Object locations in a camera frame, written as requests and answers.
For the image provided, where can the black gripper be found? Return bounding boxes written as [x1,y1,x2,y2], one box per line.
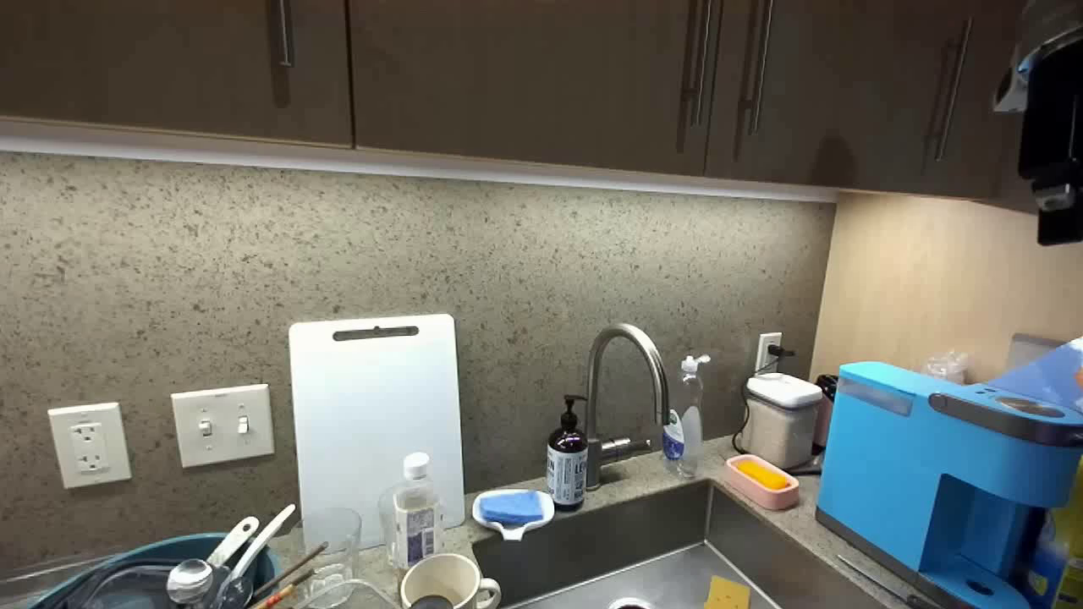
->
[1017,31,1083,251]

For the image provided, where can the steel gooseneck faucet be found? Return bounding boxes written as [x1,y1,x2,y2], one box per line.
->
[584,320,676,487]

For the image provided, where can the pink sponge tray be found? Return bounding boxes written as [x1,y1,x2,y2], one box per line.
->
[722,450,801,514]

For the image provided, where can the clear drinking glass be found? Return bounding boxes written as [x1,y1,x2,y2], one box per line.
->
[303,503,366,609]

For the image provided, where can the metal bar cabinet handle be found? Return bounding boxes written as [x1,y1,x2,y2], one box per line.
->
[920,10,980,169]
[674,0,722,156]
[733,0,783,162]
[270,0,303,75]

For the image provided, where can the blue dish basin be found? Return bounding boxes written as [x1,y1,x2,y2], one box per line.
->
[32,532,281,609]

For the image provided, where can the white mug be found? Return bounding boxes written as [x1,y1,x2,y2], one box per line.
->
[401,547,504,609]

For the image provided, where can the blue coffee machine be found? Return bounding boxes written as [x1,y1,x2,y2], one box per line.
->
[813,359,1083,609]

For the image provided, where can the blue sponge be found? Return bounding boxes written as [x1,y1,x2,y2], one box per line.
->
[478,492,548,528]

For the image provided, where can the white-handled utensil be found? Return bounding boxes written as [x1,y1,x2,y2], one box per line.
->
[216,501,303,607]

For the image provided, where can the white outlet with plug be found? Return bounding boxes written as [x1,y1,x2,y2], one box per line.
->
[753,329,790,377]

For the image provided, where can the white light switch plate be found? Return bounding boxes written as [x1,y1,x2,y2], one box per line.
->
[169,383,279,470]

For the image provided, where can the orange-yellow sponge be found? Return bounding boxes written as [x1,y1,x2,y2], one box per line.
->
[735,457,794,492]

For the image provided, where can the white double power outlet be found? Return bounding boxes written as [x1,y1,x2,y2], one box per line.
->
[46,399,136,495]

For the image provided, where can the metal ladle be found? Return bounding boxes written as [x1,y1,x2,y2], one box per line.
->
[165,514,264,609]

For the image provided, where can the stainless steel sink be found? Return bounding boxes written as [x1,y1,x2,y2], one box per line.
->
[472,476,909,609]

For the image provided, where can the wooden chopstick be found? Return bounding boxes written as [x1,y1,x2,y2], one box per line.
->
[250,565,320,609]
[245,541,331,609]

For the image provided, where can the yellow square cloth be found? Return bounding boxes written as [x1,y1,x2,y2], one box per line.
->
[700,573,755,609]

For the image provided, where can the translucent blue plastic sheet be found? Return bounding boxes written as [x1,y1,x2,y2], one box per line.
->
[991,334,1083,417]

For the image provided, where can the dark soap pump bottle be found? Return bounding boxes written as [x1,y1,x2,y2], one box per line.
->
[545,394,593,514]

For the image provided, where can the white plastic cutting board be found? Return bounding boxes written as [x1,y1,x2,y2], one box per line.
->
[285,312,466,550]

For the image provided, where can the yellow and blue packet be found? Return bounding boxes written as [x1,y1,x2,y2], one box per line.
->
[1029,476,1083,609]

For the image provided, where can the clear bottle white cap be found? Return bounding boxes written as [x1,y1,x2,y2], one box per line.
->
[386,450,448,573]

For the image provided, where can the white sponge holder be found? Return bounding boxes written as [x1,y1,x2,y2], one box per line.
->
[472,483,558,546]

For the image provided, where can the crumpled clear plastic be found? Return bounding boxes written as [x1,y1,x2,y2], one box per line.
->
[925,348,975,388]

